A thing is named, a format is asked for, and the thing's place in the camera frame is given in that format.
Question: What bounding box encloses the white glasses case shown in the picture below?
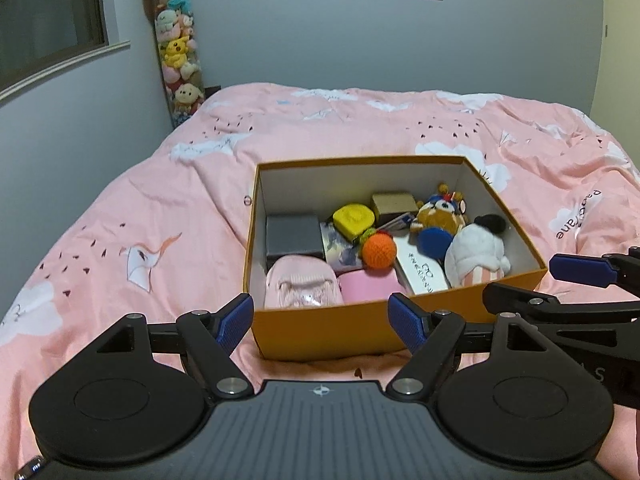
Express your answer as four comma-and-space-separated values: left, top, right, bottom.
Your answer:
393, 232, 449, 296

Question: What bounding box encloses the pink wallet case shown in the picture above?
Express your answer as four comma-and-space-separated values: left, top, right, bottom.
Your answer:
337, 268, 408, 304

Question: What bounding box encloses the white striped plush toy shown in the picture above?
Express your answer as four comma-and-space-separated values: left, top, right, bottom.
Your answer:
444, 214, 511, 288

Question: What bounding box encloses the orange crochet ball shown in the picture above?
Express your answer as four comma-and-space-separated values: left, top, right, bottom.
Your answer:
360, 229, 397, 270

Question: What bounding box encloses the pink embroidered pouch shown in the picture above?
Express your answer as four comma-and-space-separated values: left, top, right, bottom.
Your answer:
264, 255, 344, 310

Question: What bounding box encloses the brown dog plush toy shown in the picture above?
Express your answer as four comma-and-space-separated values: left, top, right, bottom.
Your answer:
410, 182, 469, 261

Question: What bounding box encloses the purple art card box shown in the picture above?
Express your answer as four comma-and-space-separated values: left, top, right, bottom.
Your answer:
320, 222, 363, 275

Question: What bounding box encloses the dark grey gift box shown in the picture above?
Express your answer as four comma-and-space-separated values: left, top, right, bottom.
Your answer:
265, 214, 324, 266

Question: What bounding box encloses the gold jewellery box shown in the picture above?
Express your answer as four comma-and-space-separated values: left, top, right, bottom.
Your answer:
371, 192, 418, 226

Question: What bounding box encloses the yellow tape measure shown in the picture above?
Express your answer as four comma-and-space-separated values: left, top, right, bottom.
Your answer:
332, 204, 375, 242

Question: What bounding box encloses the pink cloud print duvet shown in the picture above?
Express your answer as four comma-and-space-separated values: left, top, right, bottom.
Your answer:
1, 84, 639, 478

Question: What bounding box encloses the cream door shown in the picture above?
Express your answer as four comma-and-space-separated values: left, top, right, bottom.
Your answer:
590, 0, 639, 145

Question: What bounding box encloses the orange cardboard storage box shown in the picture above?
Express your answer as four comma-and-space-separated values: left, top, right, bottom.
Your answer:
244, 155, 546, 362

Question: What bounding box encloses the tall plush toy holder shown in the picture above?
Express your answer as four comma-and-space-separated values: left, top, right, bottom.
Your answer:
143, 0, 205, 128

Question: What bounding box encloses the dark window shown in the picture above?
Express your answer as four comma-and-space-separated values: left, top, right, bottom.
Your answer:
1, 0, 130, 103

